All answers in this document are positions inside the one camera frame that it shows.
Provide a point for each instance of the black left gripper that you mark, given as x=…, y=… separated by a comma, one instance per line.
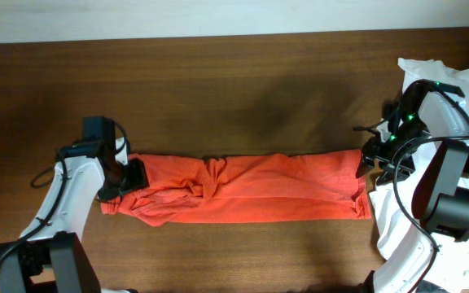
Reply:
x=135, y=174

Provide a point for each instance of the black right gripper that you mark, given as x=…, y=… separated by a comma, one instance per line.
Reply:
x=373, y=149

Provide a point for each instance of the red orange soccer t-shirt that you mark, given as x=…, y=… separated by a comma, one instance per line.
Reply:
x=247, y=189

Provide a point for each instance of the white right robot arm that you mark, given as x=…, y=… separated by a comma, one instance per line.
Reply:
x=426, y=112

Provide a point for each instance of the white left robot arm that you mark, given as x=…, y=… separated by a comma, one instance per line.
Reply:
x=48, y=256

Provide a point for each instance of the white printed t-shirt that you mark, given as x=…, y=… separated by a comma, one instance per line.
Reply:
x=451, y=269

